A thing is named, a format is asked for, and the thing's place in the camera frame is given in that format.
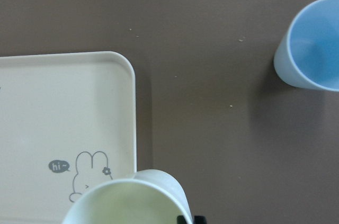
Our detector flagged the light blue cup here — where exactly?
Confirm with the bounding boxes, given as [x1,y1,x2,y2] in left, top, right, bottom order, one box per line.
[273,0,338,92]

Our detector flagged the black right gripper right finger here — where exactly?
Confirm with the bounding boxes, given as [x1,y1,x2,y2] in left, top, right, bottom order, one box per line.
[193,216,207,224]

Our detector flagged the cream rabbit tray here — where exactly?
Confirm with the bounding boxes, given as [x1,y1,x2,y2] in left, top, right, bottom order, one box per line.
[1,51,137,223]

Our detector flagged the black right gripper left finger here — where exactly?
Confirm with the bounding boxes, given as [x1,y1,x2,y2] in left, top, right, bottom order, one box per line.
[176,216,185,224]

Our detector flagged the pale yellow cup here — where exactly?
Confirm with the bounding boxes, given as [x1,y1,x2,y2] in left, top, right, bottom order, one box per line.
[63,169,194,223]

